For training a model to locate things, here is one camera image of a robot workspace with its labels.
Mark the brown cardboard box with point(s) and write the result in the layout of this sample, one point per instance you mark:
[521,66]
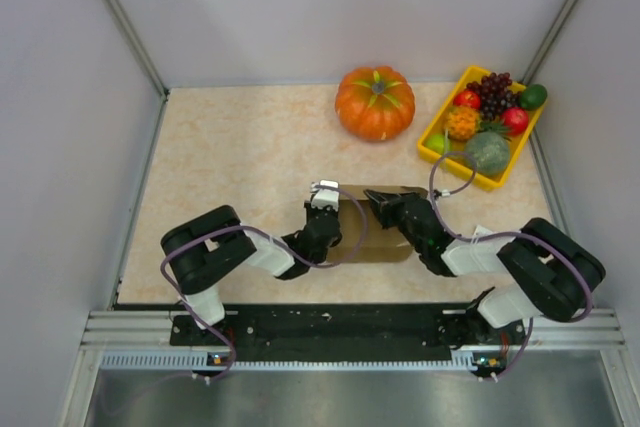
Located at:
[379,245]

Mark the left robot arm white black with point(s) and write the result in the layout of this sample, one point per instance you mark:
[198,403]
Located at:
[205,249]

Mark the dark purple grape bunch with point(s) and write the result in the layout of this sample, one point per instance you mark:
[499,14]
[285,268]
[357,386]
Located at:
[496,95]

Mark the red apple right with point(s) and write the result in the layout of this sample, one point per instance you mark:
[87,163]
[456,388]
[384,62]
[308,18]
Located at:
[515,121]

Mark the yellow plastic tray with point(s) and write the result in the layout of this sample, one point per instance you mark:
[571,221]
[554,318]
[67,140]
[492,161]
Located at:
[483,126]

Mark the green melon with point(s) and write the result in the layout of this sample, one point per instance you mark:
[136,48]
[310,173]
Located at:
[488,153]

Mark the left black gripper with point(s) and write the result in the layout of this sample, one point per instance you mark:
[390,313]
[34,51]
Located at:
[310,209]

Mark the green lime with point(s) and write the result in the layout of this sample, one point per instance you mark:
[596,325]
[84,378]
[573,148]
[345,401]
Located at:
[438,143]

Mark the green avocado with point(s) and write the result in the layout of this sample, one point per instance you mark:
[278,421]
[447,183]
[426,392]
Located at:
[533,97]

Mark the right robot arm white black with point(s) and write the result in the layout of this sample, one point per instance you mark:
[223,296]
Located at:
[552,275]

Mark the orange pineapple toy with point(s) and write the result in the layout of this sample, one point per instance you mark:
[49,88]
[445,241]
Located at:
[462,123]

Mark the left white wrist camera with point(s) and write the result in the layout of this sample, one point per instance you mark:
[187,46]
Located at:
[325,195]

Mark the white cable duct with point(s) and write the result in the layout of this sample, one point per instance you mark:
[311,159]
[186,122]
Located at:
[203,361]

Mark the red apple left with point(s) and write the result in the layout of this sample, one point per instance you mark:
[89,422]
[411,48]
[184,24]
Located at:
[469,99]

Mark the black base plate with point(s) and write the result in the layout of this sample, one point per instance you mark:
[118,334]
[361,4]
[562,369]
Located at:
[346,332]

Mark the red apple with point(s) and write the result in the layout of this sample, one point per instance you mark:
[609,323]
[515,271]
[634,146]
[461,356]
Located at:
[469,99]
[515,121]

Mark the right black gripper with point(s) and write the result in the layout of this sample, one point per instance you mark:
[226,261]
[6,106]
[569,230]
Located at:
[389,203]

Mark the orange pumpkin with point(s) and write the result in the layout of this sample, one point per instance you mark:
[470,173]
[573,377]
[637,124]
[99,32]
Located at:
[375,104]

